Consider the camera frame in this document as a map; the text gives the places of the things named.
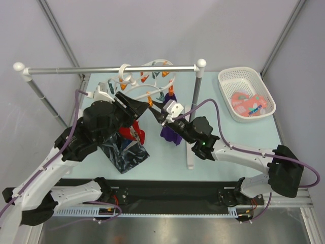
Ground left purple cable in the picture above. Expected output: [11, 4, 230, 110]
[0, 88, 124, 229]

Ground white round clip hanger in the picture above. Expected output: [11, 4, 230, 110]
[99, 64, 176, 105]

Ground red sock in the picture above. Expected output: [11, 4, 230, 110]
[118, 127, 135, 141]

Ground santa christmas sock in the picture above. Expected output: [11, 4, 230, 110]
[130, 120, 145, 145]

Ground purple cloth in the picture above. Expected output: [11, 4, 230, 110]
[160, 93, 182, 146]

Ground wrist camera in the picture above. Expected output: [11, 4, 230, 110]
[162, 100, 184, 123]
[86, 82, 114, 103]

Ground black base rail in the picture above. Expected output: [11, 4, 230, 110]
[108, 180, 236, 215]

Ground pink sock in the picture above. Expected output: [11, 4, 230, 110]
[231, 92, 268, 117]

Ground white silver clothes rack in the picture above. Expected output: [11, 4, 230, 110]
[13, 59, 206, 178]

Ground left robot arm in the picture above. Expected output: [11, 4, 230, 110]
[1, 92, 149, 229]

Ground dark patterned shorts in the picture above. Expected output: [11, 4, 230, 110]
[99, 133, 150, 174]

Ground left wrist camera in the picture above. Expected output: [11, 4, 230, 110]
[86, 82, 114, 103]

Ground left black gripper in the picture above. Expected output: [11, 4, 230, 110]
[98, 91, 150, 144]

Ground white plastic basket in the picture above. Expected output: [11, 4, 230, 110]
[218, 67, 276, 123]

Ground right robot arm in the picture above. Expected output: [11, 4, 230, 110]
[149, 100, 304, 204]

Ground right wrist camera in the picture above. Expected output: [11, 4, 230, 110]
[162, 100, 184, 123]

